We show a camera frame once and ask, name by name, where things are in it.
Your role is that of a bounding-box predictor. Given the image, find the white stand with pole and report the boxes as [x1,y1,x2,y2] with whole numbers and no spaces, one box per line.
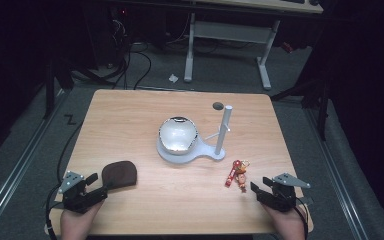
[156,104,234,165]

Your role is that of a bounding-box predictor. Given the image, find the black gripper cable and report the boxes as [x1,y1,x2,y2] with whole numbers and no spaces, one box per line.
[293,196,310,240]
[44,182,65,240]

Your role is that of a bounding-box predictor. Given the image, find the white-legged desk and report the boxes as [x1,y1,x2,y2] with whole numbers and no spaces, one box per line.
[183,0,324,91]

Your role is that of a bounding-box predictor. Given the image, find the metal floor rail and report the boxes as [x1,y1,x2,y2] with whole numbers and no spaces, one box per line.
[0,89,68,234]
[304,108,370,240]

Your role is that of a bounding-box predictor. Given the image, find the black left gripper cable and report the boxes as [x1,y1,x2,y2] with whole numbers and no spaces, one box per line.
[44,182,65,240]

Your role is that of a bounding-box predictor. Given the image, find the person's right hand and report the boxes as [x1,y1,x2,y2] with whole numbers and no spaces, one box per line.
[262,203,307,240]

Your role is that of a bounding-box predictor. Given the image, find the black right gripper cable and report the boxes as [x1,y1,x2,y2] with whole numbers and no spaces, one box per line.
[293,196,310,240]

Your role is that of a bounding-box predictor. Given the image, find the thin black cable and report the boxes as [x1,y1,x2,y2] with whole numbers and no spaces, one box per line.
[56,121,85,185]

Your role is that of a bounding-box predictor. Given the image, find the shiny silver bowl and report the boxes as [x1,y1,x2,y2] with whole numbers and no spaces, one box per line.
[158,116,199,156]

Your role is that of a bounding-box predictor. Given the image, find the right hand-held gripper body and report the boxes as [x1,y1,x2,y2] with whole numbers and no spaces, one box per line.
[255,172,312,213]

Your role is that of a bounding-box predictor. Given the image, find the brown pouch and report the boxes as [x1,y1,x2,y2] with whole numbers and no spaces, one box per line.
[101,160,138,190]

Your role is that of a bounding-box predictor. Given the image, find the black floor cables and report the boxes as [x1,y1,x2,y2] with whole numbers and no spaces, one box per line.
[109,18,153,91]

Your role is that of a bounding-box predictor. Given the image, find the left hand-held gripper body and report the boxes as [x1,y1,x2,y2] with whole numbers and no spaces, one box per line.
[57,170,110,215]

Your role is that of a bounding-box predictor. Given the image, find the black metal stand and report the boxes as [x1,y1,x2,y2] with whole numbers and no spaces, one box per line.
[42,58,76,120]
[269,78,332,142]

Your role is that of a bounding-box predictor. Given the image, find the red figure keychain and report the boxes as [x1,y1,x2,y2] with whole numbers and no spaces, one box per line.
[224,159,251,194]

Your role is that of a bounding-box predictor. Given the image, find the person's left hand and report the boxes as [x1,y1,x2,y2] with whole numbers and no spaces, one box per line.
[59,201,104,240]

